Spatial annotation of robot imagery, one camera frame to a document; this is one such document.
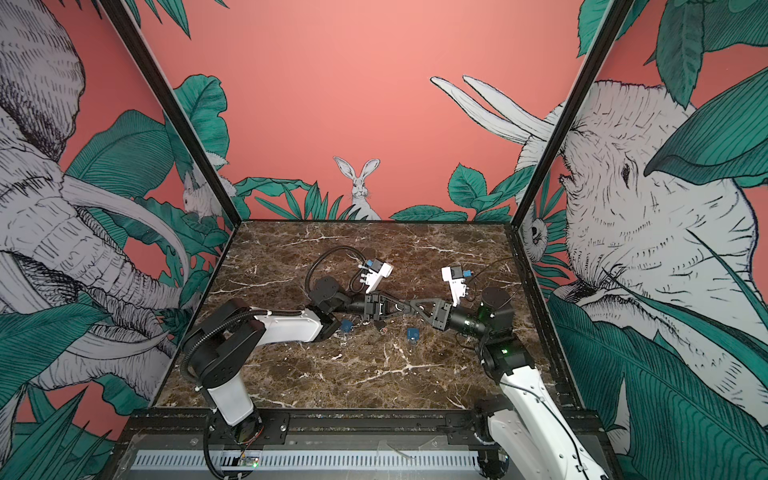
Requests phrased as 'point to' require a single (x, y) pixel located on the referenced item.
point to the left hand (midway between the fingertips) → (408, 315)
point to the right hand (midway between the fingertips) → (412, 305)
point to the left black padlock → (380, 324)
